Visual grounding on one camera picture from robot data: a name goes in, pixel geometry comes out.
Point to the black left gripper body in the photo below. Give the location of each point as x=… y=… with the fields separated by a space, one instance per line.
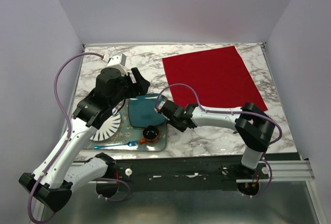
x=128 y=89

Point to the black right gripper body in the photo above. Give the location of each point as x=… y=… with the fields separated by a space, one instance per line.
x=174 y=123

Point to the red cloth napkin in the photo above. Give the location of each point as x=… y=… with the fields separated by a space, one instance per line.
x=218 y=77

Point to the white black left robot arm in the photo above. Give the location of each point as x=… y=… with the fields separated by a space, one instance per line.
x=52 y=183

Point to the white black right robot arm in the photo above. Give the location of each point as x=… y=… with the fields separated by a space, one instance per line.
x=252 y=124

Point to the teal square plate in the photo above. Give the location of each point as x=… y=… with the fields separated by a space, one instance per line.
x=141 y=111

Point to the brown ceramic cup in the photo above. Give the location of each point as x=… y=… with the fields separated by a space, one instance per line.
x=150 y=135

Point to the white blue striped plate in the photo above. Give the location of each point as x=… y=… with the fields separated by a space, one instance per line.
x=108 y=128

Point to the glass rectangular tray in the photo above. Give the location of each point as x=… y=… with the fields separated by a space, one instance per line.
x=128 y=133

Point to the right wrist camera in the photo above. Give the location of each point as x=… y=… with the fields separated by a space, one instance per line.
x=166 y=108

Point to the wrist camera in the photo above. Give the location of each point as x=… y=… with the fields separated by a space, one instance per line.
x=166 y=108
x=117 y=61

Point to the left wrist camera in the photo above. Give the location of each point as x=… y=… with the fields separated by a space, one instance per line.
x=117 y=61

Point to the blue handled utensil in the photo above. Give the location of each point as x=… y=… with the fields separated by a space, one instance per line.
x=129 y=144

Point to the black mounting base plate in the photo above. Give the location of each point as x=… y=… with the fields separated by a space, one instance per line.
x=141 y=183

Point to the aluminium frame rail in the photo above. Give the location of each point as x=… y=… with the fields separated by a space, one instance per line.
x=279 y=171

